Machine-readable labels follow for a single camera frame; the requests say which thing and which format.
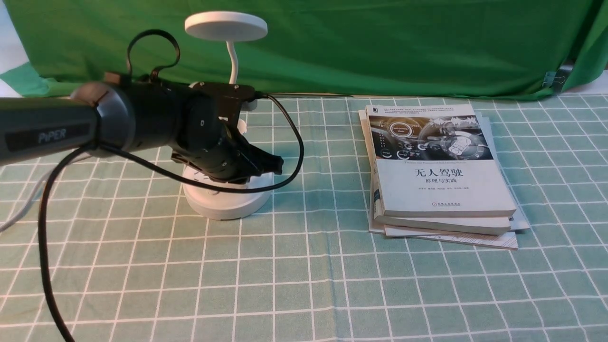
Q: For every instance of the bottom thin book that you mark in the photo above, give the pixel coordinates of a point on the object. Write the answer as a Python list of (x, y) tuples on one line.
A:
[(498, 232)]

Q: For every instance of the white desk lamp with sockets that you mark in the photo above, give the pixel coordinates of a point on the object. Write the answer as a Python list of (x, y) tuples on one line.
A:
[(231, 27)]

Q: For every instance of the green checked tablecloth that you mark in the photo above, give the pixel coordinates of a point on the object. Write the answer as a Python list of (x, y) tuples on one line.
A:
[(131, 262)]

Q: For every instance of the metal binder clip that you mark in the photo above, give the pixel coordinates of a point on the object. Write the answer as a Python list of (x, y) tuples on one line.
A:
[(555, 80)]

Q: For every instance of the green backdrop cloth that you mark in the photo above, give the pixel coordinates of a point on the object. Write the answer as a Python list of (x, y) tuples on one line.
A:
[(462, 48)]

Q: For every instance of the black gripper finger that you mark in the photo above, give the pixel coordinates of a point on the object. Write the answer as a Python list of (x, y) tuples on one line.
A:
[(262, 162)]

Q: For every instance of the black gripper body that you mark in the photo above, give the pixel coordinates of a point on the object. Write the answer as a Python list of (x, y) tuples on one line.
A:
[(222, 153)]

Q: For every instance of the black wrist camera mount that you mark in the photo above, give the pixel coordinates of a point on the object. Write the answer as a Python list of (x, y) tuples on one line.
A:
[(231, 99)]

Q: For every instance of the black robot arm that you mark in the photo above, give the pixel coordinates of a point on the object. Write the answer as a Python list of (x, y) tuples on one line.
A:
[(199, 122)]

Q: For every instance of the top book with car cover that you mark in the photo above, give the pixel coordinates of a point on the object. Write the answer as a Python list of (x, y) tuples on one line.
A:
[(439, 161)]

